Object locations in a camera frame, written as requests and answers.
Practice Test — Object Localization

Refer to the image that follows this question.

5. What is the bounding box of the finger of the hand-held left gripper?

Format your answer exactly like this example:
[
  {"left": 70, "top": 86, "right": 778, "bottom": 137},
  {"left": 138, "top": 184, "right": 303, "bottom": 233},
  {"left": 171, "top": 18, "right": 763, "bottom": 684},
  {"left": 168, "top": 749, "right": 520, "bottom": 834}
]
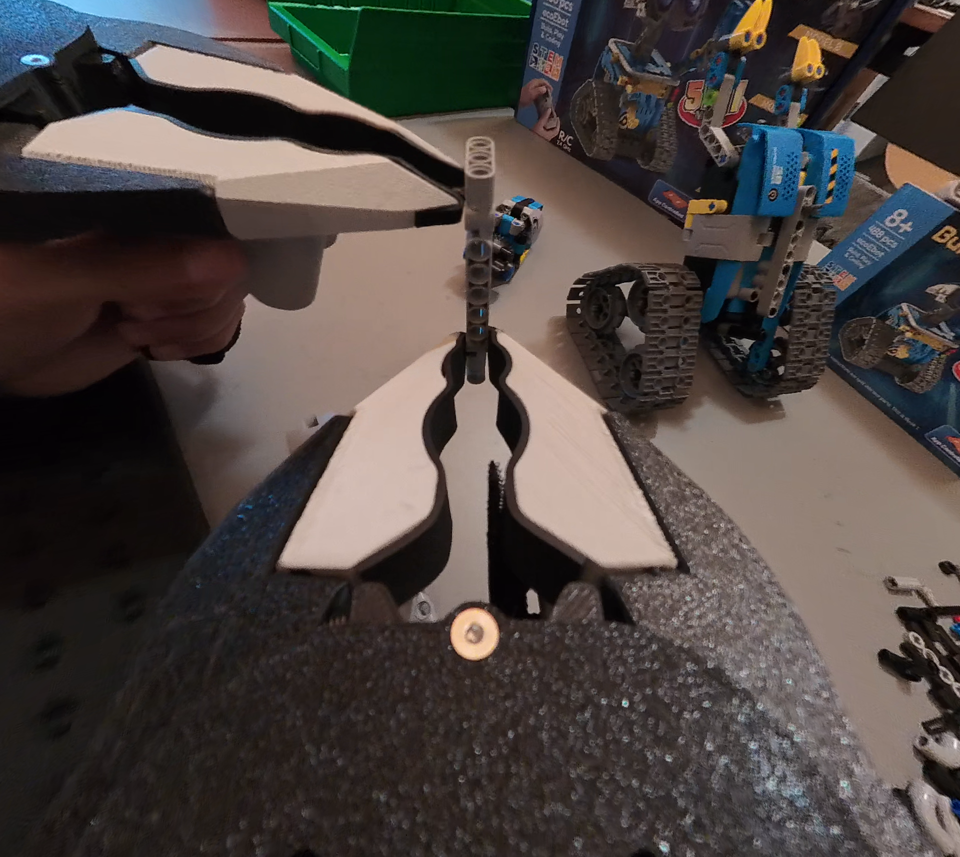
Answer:
[
  {"left": 128, "top": 44, "right": 466, "bottom": 191},
  {"left": 23, "top": 107, "right": 463, "bottom": 231}
]

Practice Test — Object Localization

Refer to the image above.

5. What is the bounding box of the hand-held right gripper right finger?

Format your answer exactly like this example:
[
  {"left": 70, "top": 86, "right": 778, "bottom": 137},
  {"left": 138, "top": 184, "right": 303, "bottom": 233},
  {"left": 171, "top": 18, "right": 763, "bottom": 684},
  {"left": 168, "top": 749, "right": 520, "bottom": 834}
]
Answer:
[{"left": 483, "top": 332, "right": 679, "bottom": 570}]

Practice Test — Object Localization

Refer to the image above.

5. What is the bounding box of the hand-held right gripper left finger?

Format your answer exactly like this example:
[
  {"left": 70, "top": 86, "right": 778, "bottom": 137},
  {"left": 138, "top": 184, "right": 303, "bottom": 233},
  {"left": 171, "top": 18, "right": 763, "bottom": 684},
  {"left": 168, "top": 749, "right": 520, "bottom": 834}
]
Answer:
[{"left": 278, "top": 337, "right": 459, "bottom": 573}]

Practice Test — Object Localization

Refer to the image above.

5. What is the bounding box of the grey holed beam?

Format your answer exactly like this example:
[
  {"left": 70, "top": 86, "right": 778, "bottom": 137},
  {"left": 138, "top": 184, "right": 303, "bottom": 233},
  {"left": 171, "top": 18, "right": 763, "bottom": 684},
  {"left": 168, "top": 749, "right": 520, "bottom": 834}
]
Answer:
[{"left": 459, "top": 134, "right": 499, "bottom": 381}]

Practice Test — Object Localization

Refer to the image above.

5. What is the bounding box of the blue tracked toy robot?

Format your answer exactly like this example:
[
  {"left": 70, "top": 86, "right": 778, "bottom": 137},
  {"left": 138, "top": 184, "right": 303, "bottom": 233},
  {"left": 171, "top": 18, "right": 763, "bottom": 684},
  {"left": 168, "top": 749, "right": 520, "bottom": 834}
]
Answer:
[{"left": 567, "top": 0, "right": 859, "bottom": 416}]

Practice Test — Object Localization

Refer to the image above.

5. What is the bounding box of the pile of small building pieces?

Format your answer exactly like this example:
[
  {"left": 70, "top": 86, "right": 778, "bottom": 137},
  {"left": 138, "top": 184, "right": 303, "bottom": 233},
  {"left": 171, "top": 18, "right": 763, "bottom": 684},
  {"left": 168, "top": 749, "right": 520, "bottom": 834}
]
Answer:
[{"left": 882, "top": 557, "right": 960, "bottom": 857}]

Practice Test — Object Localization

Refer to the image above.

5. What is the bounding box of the grey desk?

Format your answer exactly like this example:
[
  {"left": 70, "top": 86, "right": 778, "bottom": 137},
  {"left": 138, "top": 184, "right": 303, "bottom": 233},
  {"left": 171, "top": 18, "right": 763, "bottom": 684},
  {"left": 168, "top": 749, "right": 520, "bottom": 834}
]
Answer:
[{"left": 150, "top": 107, "right": 960, "bottom": 857}]

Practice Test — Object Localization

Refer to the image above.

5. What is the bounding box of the person's left hand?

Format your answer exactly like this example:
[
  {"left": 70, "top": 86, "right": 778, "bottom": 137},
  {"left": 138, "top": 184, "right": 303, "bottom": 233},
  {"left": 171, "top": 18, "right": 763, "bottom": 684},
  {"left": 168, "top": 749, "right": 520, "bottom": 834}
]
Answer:
[{"left": 0, "top": 235, "right": 256, "bottom": 396}]

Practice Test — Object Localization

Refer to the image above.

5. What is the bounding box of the green plastic bin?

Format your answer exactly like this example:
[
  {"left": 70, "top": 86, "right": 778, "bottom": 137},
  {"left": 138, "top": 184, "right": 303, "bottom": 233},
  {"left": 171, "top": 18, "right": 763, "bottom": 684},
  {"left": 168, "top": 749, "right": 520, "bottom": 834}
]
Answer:
[{"left": 267, "top": 0, "right": 534, "bottom": 120}]

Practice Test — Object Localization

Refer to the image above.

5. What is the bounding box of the black blue motor assembly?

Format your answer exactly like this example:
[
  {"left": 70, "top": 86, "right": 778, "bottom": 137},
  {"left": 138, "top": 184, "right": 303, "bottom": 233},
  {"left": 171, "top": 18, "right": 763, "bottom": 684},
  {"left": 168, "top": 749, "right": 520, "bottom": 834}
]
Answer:
[{"left": 488, "top": 194, "right": 546, "bottom": 288}]

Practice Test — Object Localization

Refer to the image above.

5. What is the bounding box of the black perforated mat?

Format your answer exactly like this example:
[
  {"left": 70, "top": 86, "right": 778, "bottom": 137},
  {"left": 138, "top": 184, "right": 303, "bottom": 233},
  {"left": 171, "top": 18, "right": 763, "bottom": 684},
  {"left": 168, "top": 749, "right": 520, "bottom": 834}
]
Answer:
[{"left": 0, "top": 362, "right": 211, "bottom": 828}]

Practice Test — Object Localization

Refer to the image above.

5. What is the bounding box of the small robot kit box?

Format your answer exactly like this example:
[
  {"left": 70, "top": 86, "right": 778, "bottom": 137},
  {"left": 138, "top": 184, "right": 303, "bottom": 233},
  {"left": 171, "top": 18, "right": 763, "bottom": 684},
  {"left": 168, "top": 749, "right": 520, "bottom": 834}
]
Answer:
[{"left": 825, "top": 182, "right": 960, "bottom": 476}]

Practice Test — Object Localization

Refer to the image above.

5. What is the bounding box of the large black board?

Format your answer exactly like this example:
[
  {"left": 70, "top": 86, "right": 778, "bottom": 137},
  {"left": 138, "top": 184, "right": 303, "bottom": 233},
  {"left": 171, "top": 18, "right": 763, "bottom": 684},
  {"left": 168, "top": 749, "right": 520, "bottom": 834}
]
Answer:
[{"left": 840, "top": 17, "right": 960, "bottom": 176}]

